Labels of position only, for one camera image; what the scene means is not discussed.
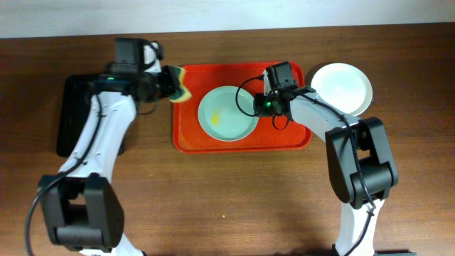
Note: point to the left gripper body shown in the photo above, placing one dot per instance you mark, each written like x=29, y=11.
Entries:
x=167, y=82

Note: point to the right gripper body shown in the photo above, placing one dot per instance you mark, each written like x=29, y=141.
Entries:
x=266, y=106

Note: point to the green yellow sponge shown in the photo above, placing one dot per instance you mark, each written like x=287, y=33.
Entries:
x=182, y=93

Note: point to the light green plate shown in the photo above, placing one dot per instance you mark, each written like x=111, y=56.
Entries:
x=220, y=117

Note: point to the white plate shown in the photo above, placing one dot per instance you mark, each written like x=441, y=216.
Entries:
x=344, y=86

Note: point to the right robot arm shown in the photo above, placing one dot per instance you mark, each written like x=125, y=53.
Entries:
x=361, y=166

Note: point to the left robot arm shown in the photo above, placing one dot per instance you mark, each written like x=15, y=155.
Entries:
x=80, y=208

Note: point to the red plastic tray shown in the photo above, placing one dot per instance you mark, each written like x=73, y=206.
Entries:
x=269, y=134

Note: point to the black tray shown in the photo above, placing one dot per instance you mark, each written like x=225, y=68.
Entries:
x=82, y=93

